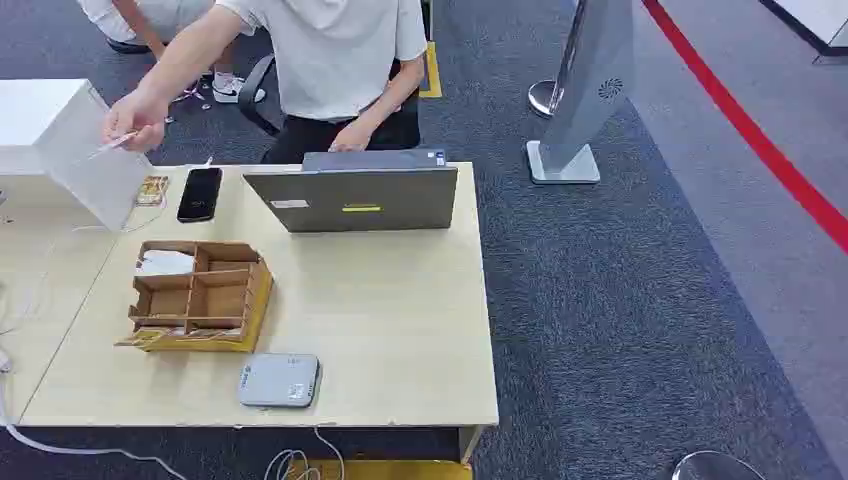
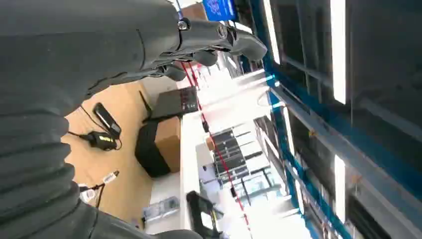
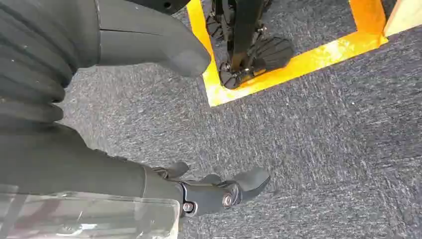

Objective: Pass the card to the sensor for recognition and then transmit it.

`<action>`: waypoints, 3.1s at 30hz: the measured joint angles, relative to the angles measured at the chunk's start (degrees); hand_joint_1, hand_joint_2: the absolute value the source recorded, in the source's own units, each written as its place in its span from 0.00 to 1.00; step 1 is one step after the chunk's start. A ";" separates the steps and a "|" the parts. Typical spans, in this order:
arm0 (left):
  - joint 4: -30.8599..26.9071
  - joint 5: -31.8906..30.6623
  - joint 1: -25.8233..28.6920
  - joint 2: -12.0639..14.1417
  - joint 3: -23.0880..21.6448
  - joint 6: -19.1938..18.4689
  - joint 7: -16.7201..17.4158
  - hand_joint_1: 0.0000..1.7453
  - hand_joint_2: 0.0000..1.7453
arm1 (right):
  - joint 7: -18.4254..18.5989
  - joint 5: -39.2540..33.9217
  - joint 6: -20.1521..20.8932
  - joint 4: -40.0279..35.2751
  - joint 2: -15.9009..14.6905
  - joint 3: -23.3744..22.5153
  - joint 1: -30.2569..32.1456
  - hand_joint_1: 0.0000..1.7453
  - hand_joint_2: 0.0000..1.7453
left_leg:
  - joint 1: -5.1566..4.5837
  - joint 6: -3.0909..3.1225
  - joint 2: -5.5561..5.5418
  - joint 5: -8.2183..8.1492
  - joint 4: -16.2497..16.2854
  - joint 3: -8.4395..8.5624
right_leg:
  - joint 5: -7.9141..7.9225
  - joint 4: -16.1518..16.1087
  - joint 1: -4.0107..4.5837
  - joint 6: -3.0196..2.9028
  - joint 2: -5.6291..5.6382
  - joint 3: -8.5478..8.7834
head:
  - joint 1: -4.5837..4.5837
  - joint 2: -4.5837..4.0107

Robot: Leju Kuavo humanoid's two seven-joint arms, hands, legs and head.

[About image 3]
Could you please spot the clear plastic cover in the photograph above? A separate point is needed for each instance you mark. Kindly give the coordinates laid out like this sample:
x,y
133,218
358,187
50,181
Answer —
x,y
99,217

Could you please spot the black rounded robot shell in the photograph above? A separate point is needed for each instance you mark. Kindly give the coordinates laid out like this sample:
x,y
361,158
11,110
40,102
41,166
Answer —
x,y
165,5

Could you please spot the black ribbed robot foot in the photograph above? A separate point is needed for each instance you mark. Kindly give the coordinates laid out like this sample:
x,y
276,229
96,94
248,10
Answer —
x,y
270,52

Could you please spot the yellow floor tape strip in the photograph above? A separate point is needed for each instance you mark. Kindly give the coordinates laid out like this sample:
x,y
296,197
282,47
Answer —
x,y
316,57
367,14
201,36

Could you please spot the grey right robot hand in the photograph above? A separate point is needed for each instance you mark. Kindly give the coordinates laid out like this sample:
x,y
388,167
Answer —
x,y
138,43

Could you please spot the ribbed grey right arm sleeve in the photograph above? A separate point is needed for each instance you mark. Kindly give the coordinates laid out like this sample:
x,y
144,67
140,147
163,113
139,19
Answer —
x,y
36,56

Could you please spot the pale wooden board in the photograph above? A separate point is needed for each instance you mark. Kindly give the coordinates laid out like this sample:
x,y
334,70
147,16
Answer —
x,y
404,14

